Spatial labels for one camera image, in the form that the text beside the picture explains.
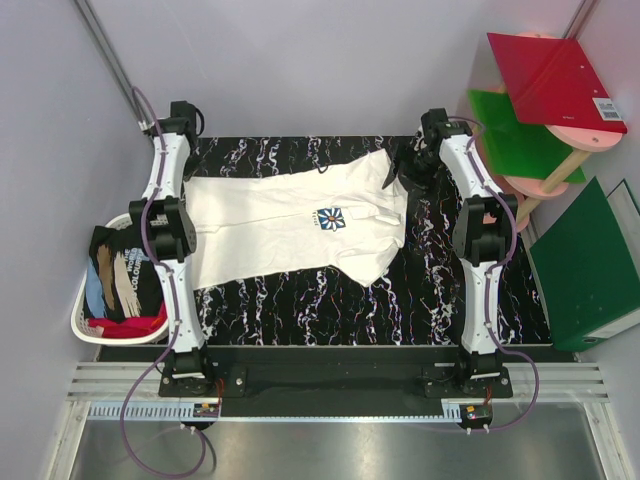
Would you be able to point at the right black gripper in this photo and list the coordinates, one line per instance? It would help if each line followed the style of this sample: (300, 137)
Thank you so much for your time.
(424, 185)

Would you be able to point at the white daisy t-shirt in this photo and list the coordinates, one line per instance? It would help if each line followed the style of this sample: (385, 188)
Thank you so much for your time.
(349, 217)

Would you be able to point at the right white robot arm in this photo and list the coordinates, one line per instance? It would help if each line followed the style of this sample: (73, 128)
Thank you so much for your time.
(484, 237)

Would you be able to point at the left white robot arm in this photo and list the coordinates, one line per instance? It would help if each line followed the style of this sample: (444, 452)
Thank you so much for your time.
(169, 239)

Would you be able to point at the black marble table mat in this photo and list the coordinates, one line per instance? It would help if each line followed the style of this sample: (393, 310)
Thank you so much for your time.
(418, 301)

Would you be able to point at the light green plastic folder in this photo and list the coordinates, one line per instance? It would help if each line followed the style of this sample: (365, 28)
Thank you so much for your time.
(512, 148)

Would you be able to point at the red plastic folder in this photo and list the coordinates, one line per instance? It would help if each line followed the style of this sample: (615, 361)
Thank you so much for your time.
(551, 81)

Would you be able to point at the pink wooden shelf stand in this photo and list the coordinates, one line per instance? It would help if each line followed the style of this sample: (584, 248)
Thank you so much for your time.
(584, 143)

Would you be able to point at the black printed t-shirt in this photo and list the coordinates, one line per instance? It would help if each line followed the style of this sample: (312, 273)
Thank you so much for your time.
(121, 281)

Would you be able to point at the red t-shirt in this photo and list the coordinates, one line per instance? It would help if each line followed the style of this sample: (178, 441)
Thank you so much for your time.
(133, 327)

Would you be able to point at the white perforated laundry basket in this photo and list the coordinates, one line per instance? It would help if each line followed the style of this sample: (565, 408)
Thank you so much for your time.
(79, 322)

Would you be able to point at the dark green ring binder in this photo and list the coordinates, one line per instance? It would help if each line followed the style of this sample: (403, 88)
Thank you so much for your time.
(589, 281)

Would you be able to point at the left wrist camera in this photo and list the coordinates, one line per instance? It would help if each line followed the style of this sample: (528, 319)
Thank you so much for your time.
(185, 109)

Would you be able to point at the corner aluminium post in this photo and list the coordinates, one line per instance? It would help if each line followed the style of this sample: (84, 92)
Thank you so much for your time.
(98, 35)

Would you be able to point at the aluminium frame rail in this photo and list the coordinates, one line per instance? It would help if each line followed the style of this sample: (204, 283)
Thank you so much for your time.
(557, 382)

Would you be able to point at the grey slotted cable duct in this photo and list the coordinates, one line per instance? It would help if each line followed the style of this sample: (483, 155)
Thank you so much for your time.
(148, 411)

